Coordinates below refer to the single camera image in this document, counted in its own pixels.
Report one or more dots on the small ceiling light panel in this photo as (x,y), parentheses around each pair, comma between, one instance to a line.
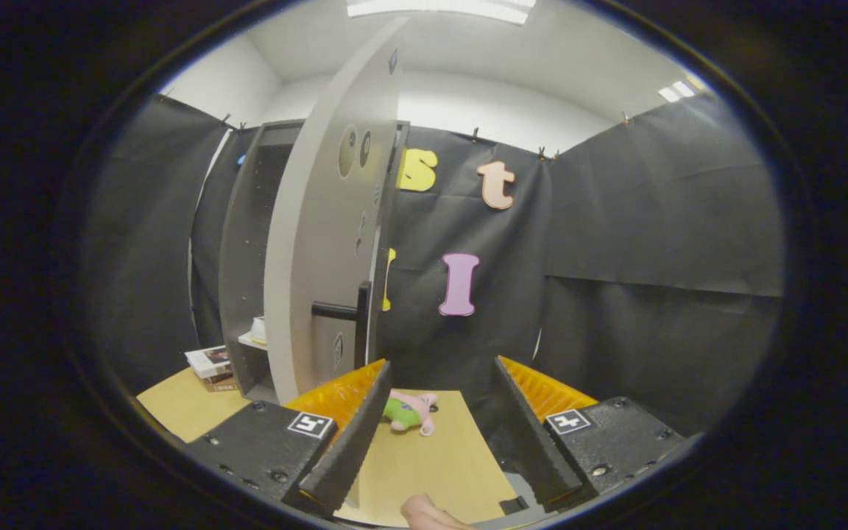
(678,90)

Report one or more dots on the white shoe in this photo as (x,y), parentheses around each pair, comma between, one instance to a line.
(259,331)

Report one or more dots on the white book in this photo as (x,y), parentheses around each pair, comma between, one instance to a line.
(209,361)

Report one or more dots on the pink green plush toy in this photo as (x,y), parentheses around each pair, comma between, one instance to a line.
(405,412)

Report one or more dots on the grey shoe cabinet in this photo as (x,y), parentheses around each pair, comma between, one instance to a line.
(244,243)

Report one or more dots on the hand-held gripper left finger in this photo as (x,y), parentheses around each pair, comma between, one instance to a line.
(354,449)

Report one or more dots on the large ceiling light panel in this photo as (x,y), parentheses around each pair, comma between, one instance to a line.
(453,7)

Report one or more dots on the black backdrop cloth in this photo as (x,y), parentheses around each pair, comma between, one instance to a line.
(652,221)

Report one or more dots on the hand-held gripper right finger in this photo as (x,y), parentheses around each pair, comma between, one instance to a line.
(534,449)

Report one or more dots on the brown book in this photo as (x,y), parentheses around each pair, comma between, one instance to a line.
(221,384)

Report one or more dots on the grey shoe cabinet door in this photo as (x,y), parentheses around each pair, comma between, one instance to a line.
(313,243)

